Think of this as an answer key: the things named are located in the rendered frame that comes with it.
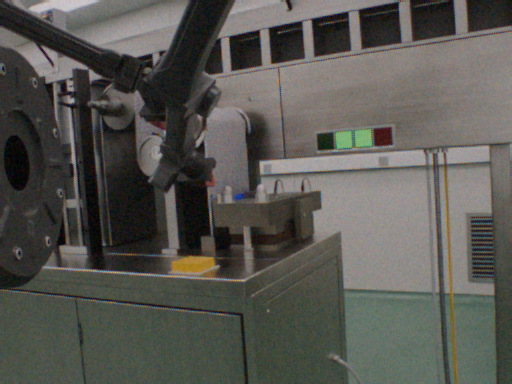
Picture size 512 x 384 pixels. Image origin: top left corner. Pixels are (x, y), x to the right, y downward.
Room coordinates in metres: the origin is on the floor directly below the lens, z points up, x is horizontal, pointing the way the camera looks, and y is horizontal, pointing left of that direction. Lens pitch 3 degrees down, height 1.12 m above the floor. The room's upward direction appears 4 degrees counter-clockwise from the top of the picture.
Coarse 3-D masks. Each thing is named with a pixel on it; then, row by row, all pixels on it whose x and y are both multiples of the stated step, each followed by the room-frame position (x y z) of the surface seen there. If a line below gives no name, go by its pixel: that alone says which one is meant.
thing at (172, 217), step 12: (168, 192) 1.31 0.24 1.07; (180, 192) 1.32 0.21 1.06; (168, 204) 1.31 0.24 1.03; (180, 204) 1.32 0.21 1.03; (168, 216) 1.31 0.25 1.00; (180, 216) 1.31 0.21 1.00; (168, 228) 1.31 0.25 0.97; (180, 228) 1.31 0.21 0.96; (180, 240) 1.30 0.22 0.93; (168, 252) 1.29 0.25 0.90
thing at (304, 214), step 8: (296, 200) 1.32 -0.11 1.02; (304, 200) 1.34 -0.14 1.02; (296, 208) 1.32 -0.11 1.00; (304, 208) 1.34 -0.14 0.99; (312, 208) 1.40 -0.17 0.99; (296, 216) 1.32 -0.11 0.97; (304, 216) 1.33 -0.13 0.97; (312, 216) 1.39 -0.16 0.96; (296, 224) 1.32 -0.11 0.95; (304, 224) 1.33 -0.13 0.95; (312, 224) 1.39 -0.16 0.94; (296, 232) 1.32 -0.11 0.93; (304, 232) 1.33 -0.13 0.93; (312, 232) 1.39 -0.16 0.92
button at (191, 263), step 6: (186, 258) 1.06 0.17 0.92; (192, 258) 1.06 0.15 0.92; (198, 258) 1.05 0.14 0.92; (204, 258) 1.05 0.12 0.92; (210, 258) 1.05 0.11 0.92; (174, 264) 1.03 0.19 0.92; (180, 264) 1.02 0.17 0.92; (186, 264) 1.01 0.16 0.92; (192, 264) 1.01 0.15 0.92; (198, 264) 1.00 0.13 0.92; (204, 264) 1.03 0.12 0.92; (210, 264) 1.05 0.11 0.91; (174, 270) 1.03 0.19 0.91; (180, 270) 1.02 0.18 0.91; (186, 270) 1.02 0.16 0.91; (192, 270) 1.01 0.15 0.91; (198, 270) 1.00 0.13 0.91
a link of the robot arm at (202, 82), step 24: (192, 0) 0.58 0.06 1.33; (216, 0) 0.57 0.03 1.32; (192, 24) 0.59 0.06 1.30; (216, 24) 0.59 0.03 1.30; (168, 48) 0.63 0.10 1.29; (192, 48) 0.61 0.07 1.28; (168, 72) 0.64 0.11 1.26; (192, 72) 0.63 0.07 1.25; (168, 96) 0.66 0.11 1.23; (192, 96) 0.68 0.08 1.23
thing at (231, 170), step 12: (216, 144) 1.35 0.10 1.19; (228, 144) 1.41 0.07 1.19; (240, 144) 1.48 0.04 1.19; (216, 156) 1.35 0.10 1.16; (228, 156) 1.41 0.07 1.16; (240, 156) 1.47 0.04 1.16; (216, 168) 1.34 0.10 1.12; (228, 168) 1.40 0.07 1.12; (240, 168) 1.47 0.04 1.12; (216, 180) 1.34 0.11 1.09; (228, 180) 1.40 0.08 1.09; (240, 180) 1.46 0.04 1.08; (216, 192) 1.34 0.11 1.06; (240, 192) 1.46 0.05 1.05
